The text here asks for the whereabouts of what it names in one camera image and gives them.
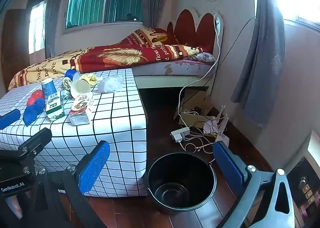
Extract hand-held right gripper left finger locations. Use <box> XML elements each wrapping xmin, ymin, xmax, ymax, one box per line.
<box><xmin>31</xmin><ymin>140</ymin><xmax>110</xmax><ymax>228</ymax></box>

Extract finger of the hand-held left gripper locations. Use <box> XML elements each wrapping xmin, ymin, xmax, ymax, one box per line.
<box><xmin>17</xmin><ymin>128</ymin><xmax>52</xmax><ymax>159</ymax></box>
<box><xmin>0</xmin><ymin>109</ymin><xmax>21</xmax><ymax>130</ymax></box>

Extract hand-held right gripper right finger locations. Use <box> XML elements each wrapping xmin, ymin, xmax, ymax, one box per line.
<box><xmin>212</xmin><ymin>141</ymin><xmax>300</xmax><ymax>228</ymax></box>

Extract blue cloth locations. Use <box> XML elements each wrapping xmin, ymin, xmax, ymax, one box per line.
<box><xmin>23</xmin><ymin>98</ymin><xmax>46</xmax><ymax>127</ymax></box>

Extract red cloth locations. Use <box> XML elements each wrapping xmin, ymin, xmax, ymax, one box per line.
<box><xmin>27</xmin><ymin>90</ymin><xmax>45</xmax><ymax>107</ymax></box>

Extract green and white carton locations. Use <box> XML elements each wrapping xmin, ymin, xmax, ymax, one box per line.
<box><xmin>45</xmin><ymin>91</ymin><xmax>65</xmax><ymax>122</ymax></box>

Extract black plastic bucket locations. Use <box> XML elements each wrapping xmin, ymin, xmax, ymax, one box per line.
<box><xmin>147</xmin><ymin>152</ymin><xmax>217</xmax><ymax>215</ymax></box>

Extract red and white carton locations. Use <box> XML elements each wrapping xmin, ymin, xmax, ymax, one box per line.
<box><xmin>69</xmin><ymin>93</ymin><xmax>93</xmax><ymax>127</ymax></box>

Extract trash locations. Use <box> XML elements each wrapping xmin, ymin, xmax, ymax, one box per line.
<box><xmin>79</xmin><ymin>73</ymin><xmax>98</xmax><ymax>87</ymax></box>

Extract clear plastic bag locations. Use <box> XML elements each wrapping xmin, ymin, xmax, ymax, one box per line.
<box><xmin>97</xmin><ymin>74</ymin><xmax>125</xmax><ymax>93</ymax></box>

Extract white router with antennas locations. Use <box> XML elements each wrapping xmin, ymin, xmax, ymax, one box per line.
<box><xmin>215</xmin><ymin>105</ymin><xmax>232</xmax><ymax>145</ymax></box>

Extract table with checked white cloth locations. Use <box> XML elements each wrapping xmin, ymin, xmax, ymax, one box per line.
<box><xmin>0</xmin><ymin>68</ymin><xmax>148</xmax><ymax>197</ymax></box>

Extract white floor power strip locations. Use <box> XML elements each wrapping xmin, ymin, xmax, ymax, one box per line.
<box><xmin>171</xmin><ymin>127</ymin><xmax>191</xmax><ymax>144</ymax></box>

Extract cardboard box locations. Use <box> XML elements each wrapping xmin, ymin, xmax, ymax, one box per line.
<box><xmin>175</xmin><ymin>91</ymin><xmax>213</xmax><ymax>129</ymax></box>

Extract brown wooden wardrobe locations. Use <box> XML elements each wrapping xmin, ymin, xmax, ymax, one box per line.
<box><xmin>0</xmin><ymin>8</ymin><xmax>30</xmax><ymax>91</ymax></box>

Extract black safe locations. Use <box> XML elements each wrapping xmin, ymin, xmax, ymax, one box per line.
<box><xmin>286</xmin><ymin>157</ymin><xmax>320</xmax><ymax>221</ymax></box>

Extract white bedside cabinet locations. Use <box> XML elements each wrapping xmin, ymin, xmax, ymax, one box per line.
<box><xmin>281</xmin><ymin>129</ymin><xmax>320</xmax><ymax>228</ymax></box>

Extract bright side window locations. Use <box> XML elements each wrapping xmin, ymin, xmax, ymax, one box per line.
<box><xmin>29</xmin><ymin>0</ymin><xmax>48</xmax><ymax>54</ymax></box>

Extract tied grey patterned curtain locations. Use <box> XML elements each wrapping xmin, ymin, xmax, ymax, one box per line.
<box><xmin>230</xmin><ymin>0</ymin><xmax>286</xmax><ymax>129</ymax></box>

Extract white bed with grey mattress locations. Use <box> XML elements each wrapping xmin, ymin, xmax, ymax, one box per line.
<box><xmin>131</xmin><ymin>52</ymin><xmax>218</xmax><ymax>94</ymax></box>

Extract bed with patterned blanket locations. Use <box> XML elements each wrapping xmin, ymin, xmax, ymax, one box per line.
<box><xmin>7</xmin><ymin>28</ymin><xmax>208</xmax><ymax>91</ymax></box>

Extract floral pillow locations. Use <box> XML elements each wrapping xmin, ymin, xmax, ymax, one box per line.
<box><xmin>194</xmin><ymin>52</ymin><xmax>215</xmax><ymax>63</ymax></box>

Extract white power strip on headboard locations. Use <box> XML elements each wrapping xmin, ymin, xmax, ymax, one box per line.
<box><xmin>214</xmin><ymin>13</ymin><xmax>223</xmax><ymax>36</ymax></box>

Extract red and white headboard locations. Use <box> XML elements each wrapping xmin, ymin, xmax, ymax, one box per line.
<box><xmin>167</xmin><ymin>8</ymin><xmax>224</xmax><ymax>54</ymax></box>

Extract tangled white cables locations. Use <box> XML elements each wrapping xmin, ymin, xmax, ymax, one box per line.
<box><xmin>180</xmin><ymin>131</ymin><xmax>217</xmax><ymax>155</ymax></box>

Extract long white power cable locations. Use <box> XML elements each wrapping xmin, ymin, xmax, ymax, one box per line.
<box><xmin>178</xmin><ymin>15</ymin><xmax>222</xmax><ymax>129</ymax></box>

